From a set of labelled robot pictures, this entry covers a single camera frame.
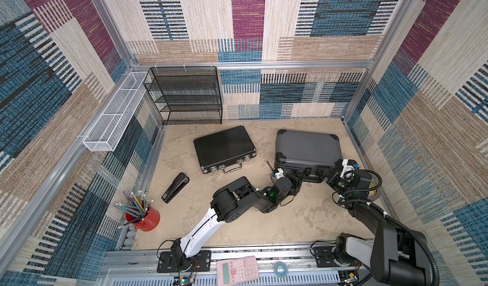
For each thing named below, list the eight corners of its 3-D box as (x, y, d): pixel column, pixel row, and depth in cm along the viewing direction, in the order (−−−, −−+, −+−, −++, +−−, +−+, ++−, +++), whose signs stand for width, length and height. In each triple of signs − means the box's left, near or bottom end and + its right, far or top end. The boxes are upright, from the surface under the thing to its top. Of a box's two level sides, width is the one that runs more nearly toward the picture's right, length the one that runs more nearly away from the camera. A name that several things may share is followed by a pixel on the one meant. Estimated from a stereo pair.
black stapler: (163, 201, 91) (159, 196, 86) (184, 177, 99) (181, 171, 94) (169, 205, 90) (164, 200, 85) (189, 180, 98) (186, 174, 93)
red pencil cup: (129, 232, 83) (107, 220, 70) (139, 206, 90) (120, 191, 77) (156, 232, 83) (139, 220, 70) (163, 206, 90) (149, 190, 77)
